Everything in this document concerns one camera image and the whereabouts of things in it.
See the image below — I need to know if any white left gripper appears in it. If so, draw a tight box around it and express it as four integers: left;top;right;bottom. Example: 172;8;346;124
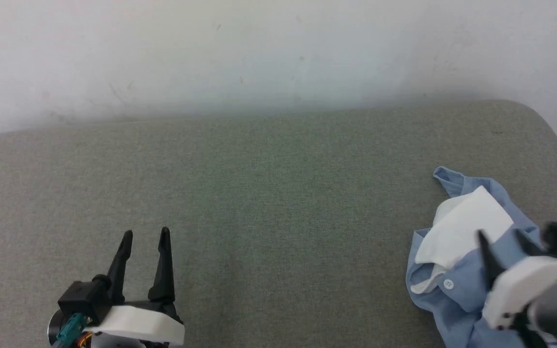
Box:
84;227;186;346

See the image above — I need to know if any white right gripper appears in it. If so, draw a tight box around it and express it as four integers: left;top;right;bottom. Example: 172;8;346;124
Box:
477;229;557;331

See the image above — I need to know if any light blue polo shirt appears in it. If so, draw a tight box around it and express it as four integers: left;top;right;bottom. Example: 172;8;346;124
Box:
406;166;557;348

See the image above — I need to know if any grey-green fabric sofa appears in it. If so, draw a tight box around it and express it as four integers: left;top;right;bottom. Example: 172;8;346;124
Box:
0;99;557;348

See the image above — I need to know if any teal plug left camera cable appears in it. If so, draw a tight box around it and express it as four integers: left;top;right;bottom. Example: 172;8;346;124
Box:
50;313;90;348

